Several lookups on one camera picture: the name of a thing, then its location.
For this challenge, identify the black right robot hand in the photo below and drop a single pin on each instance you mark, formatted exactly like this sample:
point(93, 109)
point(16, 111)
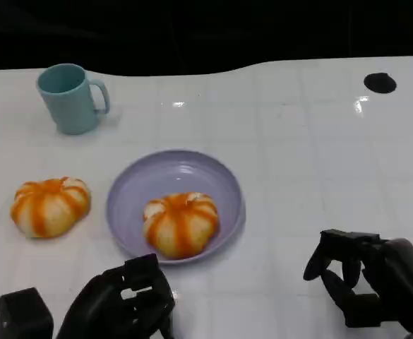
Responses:
point(382, 279)

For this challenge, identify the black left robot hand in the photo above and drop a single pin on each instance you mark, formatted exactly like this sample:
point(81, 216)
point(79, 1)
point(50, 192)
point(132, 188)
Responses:
point(118, 303)

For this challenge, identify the orange white toy bread roll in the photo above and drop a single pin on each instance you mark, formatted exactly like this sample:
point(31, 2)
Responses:
point(181, 226)
point(49, 206)

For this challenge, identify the lilac plate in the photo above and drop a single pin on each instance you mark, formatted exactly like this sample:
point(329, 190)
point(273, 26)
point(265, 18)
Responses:
point(135, 197)

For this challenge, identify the black round table grommet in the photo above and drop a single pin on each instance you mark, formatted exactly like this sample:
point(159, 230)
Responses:
point(380, 82)

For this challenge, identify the pale green mug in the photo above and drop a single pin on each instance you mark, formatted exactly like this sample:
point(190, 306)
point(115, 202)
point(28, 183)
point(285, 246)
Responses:
point(71, 100)

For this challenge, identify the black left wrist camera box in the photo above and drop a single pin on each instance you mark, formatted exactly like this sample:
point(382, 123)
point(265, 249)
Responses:
point(24, 314)

